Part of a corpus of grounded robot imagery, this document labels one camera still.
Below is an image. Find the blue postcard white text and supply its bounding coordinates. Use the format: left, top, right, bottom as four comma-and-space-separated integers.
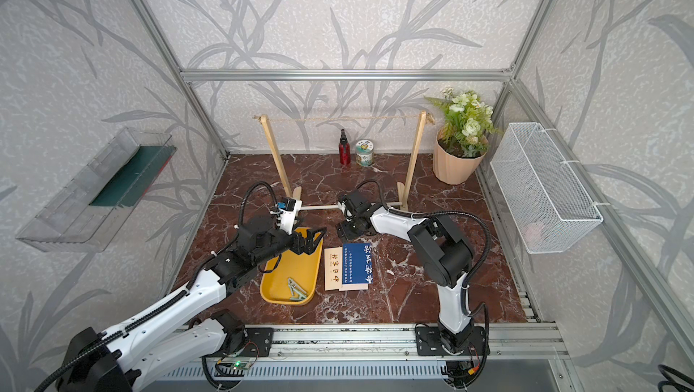
343, 243, 373, 286

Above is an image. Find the green clothespin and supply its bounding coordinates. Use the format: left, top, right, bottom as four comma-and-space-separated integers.
287, 277, 308, 302

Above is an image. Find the cream postcard red text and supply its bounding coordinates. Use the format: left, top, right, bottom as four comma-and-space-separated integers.
339, 284, 369, 291

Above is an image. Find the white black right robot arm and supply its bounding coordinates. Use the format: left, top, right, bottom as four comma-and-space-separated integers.
336, 191, 491, 347

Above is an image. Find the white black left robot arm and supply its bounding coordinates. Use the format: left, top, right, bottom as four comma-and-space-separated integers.
39, 216, 326, 391

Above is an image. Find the yellow plastic tray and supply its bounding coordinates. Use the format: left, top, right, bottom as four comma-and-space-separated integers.
260, 242, 323, 306

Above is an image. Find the wooden hanging rack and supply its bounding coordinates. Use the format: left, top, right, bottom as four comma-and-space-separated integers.
253, 109, 437, 214

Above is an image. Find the red spray bottle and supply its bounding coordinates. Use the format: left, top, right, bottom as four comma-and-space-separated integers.
339, 129, 351, 166

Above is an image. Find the round printed tin can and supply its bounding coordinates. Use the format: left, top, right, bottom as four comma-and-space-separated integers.
355, 139, 374, 167

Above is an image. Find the terracotta flower pot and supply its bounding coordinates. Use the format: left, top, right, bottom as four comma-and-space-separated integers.
433, 127, 485, 185

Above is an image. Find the artificial white flower plant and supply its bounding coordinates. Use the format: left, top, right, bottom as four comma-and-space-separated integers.
425, 88, 500, 159

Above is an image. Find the green book in shelf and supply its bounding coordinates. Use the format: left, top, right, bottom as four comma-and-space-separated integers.
90, 145, 176, 208

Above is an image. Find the pink object in basket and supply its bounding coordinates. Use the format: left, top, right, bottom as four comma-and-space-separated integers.
522, 222, 545, 252

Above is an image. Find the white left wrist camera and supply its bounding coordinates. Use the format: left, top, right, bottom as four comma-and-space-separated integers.
277, 198, 302, 235

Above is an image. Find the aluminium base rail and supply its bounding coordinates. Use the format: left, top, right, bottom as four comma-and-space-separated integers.
156, 322, 570, 361

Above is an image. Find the jute string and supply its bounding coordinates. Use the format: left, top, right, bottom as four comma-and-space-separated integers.
252, 112, 438, 123

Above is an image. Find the white wire mesh basket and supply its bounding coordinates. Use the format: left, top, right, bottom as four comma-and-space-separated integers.
491, 123, 604, 255

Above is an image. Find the clear acrylic wall shelf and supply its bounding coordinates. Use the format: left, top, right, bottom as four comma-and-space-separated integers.
16, 127, 177, 253

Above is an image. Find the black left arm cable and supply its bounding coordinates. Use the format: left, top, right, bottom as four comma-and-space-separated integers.
31, 179, 280, 392

